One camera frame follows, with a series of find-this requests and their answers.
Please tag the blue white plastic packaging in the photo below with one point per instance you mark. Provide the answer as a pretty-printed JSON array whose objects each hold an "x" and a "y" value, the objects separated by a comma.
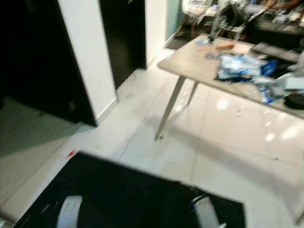
[{"x": 242, "y": 65}]

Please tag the plain black floor mat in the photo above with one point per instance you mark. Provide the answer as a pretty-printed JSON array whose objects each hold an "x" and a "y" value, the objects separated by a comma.
[{"x": 123, "y": 194}]

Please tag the black door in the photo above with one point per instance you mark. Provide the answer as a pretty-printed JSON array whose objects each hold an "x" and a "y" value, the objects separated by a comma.
[{"x": 123, "y": 33}]

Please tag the beige table with silver legs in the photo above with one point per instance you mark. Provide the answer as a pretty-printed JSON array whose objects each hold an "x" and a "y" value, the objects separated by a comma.
[{"x": 192, "y": 61}]

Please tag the clear printed plastic bag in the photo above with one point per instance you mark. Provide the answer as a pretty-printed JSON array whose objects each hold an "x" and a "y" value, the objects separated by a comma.
[{"x": 198, "y": 6}]

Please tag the small orange object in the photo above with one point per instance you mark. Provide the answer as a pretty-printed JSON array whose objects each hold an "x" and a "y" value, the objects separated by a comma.
[{"x": 225, "y": 45}]

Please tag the grey black backpack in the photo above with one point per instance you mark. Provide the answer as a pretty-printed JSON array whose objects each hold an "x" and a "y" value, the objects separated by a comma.
[{"x": 229, "y": 15}]

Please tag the small blue white wrapper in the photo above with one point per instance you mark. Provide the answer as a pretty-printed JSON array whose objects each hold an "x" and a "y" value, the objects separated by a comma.
[{"x": 268, "y": 92}]

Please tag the flat black tray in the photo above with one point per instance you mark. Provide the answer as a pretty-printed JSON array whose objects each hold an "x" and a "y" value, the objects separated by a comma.
[{"x": 275, "y": 51}]

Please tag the dark cluttered desk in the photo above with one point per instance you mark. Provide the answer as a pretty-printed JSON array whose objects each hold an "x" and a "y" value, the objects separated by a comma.
[{"x": 278, "y": 31}]

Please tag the round black object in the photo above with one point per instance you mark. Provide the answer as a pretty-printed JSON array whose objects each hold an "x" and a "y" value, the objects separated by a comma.
[{"x": 295, "y": 100}]

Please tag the small white box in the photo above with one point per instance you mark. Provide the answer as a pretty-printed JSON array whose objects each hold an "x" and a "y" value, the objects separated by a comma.
[{"x": 295, "y": 83}]

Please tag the person in red shirt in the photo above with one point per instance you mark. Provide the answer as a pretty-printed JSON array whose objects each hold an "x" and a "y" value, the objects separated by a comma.
[{"x": 287, "y": 3}]

